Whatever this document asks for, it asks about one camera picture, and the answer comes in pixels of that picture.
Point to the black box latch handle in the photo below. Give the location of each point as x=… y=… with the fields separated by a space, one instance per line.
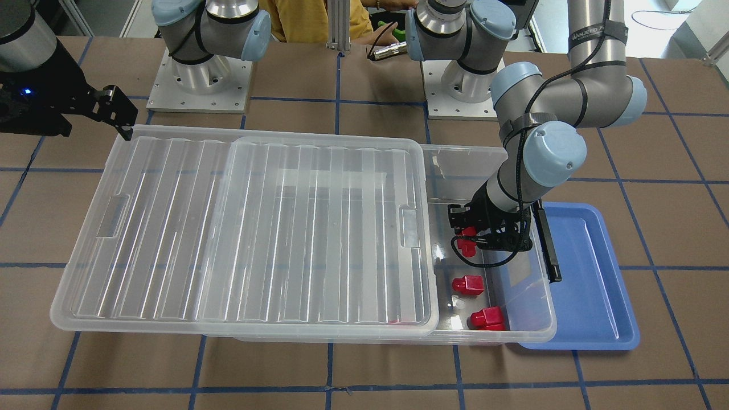
x=547 y=242

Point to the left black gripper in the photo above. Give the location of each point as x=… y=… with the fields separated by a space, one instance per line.
x=488 y=213

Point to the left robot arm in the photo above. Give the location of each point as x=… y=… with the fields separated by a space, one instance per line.
x=538 y=117

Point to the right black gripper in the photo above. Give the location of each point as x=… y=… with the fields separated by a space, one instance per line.
x=57 y=80

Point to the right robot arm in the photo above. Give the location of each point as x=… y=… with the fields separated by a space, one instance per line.
x=194 y=31

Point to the red block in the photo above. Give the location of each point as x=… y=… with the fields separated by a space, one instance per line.
x=488 y=319
x=466 y=247
x=468 y=285

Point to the aluminium frame post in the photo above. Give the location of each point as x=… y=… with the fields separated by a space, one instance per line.
x=338 y=14

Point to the person in yellow shirt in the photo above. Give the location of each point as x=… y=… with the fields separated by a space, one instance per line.
x=308 y=21

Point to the blue plastic tray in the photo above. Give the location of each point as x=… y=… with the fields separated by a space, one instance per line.
x=592 y=305

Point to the clear plastic storage box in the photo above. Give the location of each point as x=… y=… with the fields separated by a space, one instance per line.
x=355 y=245

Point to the clear plastic box lid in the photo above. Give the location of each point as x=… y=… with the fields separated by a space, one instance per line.
x=138 y=264

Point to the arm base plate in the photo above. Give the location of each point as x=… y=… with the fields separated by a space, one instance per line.
x=454 y=94
x=219 y=85

